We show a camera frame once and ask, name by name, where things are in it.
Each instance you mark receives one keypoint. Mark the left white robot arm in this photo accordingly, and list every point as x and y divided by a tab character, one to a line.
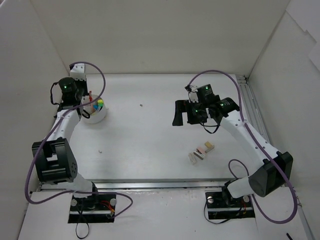
55	162

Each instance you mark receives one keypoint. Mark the yellow eraser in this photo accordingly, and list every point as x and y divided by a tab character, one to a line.
208	144

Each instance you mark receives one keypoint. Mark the yellow cap highlighter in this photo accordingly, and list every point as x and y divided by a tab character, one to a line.
100	102

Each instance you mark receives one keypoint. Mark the white round divided container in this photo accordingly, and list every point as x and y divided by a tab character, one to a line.
95	112

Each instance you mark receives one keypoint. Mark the aluminium rail front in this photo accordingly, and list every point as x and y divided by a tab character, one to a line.
139	184

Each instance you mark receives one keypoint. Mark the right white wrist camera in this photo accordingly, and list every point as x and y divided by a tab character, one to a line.
192	93

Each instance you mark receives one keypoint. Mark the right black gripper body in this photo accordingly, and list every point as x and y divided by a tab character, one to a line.
189	113

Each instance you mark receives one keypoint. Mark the aluminium rail right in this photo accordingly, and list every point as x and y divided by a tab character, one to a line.
254	116

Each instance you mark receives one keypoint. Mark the red gel pen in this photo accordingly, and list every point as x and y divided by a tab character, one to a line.
90	96

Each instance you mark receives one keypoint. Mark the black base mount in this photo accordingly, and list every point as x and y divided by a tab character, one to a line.
94	209
218	210

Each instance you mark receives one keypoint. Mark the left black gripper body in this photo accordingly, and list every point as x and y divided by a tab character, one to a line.
83	110

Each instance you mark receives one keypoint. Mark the aluminium rail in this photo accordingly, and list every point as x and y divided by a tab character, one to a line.
254	116
139	184

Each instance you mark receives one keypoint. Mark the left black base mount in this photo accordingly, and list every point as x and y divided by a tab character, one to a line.
94	209

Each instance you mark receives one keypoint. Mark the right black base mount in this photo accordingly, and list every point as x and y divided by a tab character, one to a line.
218	210

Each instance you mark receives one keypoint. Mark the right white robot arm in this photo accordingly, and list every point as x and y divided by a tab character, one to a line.
272	168

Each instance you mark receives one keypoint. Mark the white eraser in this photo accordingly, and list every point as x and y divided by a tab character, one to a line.
209	149

